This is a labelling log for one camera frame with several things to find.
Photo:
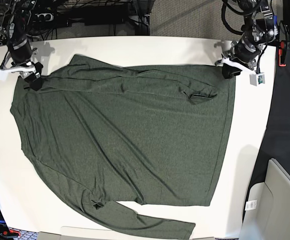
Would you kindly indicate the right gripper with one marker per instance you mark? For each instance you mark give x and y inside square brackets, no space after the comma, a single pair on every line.
[25,60]

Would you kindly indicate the red clamp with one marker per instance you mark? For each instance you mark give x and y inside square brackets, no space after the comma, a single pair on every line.
[282,53]

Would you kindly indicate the dark green long-sleeve shirt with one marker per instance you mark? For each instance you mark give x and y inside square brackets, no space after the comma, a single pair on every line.
[98,135]

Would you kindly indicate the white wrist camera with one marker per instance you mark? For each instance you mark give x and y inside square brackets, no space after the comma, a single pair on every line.
[3,74]
[257,79]

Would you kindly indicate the beige plastic bin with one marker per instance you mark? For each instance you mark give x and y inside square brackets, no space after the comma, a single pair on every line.
[267,211]

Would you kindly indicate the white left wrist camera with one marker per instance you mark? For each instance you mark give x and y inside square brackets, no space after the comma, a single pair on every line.
[257,79]

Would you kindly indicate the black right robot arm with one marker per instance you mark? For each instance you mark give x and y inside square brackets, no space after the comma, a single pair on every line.
[15,30]

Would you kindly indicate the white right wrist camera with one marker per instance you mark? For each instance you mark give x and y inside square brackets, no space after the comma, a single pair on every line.
[3,74]

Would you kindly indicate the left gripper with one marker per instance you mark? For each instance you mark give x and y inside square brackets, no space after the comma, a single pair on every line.
[240,54]

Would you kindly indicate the white power strip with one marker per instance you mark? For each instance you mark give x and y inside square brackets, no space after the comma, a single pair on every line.
[43,17]

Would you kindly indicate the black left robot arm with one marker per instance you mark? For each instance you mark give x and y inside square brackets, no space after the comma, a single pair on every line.
[259,29]

